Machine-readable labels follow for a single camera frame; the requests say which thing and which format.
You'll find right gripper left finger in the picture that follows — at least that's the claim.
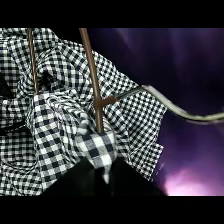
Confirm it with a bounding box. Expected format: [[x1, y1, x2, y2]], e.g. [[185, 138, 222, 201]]
[[42, 157, 103, 197]]

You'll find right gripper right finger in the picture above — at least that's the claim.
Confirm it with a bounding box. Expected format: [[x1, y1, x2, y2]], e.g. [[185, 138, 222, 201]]
[[108, 155, 166, 197]]

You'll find checked shirt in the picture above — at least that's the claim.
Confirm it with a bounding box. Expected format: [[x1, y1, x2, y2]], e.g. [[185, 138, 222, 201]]
[[0, 27, 168, 197]]

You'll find brown clothes hanger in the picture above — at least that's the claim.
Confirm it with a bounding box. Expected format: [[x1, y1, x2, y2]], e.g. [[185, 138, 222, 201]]
[[26, 27, 224, 135]]

